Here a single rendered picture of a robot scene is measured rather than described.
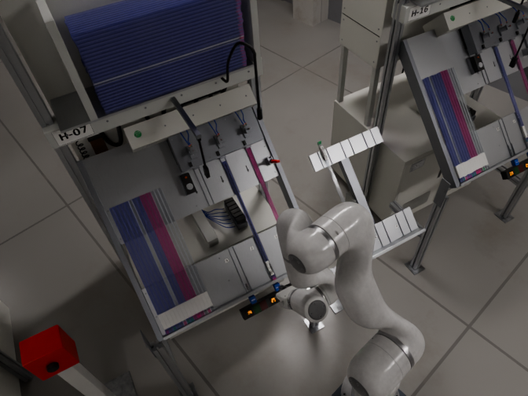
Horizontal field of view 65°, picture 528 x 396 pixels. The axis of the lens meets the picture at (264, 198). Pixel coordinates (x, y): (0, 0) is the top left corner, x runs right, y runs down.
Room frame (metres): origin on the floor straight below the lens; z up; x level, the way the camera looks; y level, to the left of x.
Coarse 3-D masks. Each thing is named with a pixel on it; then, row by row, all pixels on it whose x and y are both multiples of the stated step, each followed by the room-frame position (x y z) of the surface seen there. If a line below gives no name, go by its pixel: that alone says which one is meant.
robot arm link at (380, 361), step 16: (384, 336) 0.42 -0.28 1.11; (368, 352) 0.38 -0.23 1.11; (384, 352) 0.37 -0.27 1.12; (400, 352) 0.37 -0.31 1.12; (352, 368) 0.35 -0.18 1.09; (368, 368) 0.34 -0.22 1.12; (384, 368) 0.34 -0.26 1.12; (400, 368) 0.34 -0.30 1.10; (352, 384) 0.32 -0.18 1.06; (368, 384) 0.31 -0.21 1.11; (384, 384) 0.30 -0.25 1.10
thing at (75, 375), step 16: (32, 336) 0.66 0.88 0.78; (48, 336) 0.66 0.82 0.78; (64, 336) 0.68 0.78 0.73; (32, 352) 0.61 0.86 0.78; (48, 352) 0.60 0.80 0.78; (64, 352) 0.61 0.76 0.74; (32, 368) 0.56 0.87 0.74; (48, 368) 0.57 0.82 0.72; (64, 368) 0.59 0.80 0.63; (80, 368) 0.64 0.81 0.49; (80, 384) 0.60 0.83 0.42; (96, 384) 0.63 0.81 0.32; (112, 384) 0.73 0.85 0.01; (128, 384) 0.72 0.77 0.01
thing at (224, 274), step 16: (272, 240) 0.96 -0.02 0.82; (224, 256) 0.89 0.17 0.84; (240, 256) 0.90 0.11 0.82; (256, 256) 0.91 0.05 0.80; (272, 256) 0.91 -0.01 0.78; (208, 272) 0.84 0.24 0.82; (224, 272) 0.85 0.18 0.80; (240, 272) 0.85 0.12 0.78; (256, 272) 0.86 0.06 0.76; (144, 288) 0.78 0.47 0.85; (208, 288) 0.80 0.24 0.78; (224, 288) 0.80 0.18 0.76; (240, 288) 0.80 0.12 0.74
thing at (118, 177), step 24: (264, 144) 1.25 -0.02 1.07; (96, 168) 1.09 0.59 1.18; (120, 168) 1.10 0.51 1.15; (144, 168) 1.11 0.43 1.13; (168, 168) 1.13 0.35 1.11; (216, 168) 1.15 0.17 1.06; (240, 168) 1.17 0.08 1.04; (264, 168) 1.18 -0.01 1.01; (120, 192) 1.04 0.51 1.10; (144, 192) 1.05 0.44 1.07; (168, 192) 1.06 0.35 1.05; (216, 192) 1.08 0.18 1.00; (120, 240) 0.90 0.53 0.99
